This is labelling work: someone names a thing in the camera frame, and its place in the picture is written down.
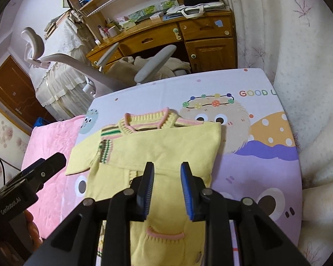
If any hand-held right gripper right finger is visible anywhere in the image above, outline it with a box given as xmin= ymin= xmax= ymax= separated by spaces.
xmin=180 ymin=162 xmax=312 ymax=266

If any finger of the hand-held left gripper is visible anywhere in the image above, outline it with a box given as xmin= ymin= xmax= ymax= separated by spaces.
xmin=20 ymin=152 xmax=67 ymax=193

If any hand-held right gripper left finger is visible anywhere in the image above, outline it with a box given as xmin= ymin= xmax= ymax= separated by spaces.
xmin=24 ymin=161 xmax=156 ymax=266

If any yellow knitted sweater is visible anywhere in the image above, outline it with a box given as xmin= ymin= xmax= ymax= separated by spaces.
xmin=65 ymin=108 xmax=222 ymax=266

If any beige clothes pile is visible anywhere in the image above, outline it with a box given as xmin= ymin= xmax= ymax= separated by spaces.
xmin=107 ymin=56 xmax=191 ymax=81

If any person's left hand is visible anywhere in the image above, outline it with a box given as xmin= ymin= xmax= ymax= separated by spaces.
xmin=26 ymin=209 xmax=44 ymax=246

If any pink fleece blanket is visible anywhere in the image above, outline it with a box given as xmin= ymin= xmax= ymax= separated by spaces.
xmin=21 ymin=115 xmax=100 ymax=240

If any blue box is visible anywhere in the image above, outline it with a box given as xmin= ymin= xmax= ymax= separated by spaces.
xmin=33 ymin=117 xmax=49 ymax=129

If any cartoon printed bed sheet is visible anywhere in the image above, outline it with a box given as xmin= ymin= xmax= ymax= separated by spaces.
xmin=78 ymin=68 xmax=304 ymax=266

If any white lace cover cloth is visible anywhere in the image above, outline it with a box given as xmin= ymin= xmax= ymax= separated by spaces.
xmin=35 ymin=12 xmax=96 ymax=121

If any brown wooden door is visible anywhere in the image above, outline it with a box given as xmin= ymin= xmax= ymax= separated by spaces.
xmin=0 ymin=55 xmax=56 ymax=129

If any grey office chair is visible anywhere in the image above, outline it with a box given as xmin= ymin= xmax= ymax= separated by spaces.
xmin=20 ymin=27 xmax=177 ymax=98

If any wooden desk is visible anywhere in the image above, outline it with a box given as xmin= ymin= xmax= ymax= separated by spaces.
xmin=86 ymin=7 xmax=238 ymax=74

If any wooden bookshelf with books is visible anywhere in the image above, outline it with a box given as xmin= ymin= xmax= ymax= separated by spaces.
xmin=79 ymin=0 xmax=136 ymax=17

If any green photo desk mat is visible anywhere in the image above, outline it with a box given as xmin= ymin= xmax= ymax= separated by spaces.
xmin=133 ymin=0 xmax=184 ymax=20

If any white floral curtain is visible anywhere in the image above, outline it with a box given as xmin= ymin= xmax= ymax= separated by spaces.
xmin=214 ymin=0 xmax=333 ymax=266

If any white tote bag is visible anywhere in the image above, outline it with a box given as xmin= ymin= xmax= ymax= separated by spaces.
xmin=166 ymin=2 xmax=225 ymax=19

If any black cable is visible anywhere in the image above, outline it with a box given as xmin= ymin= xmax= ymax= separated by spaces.
xmin=0 ymin=150 xmax=21 ymax=172

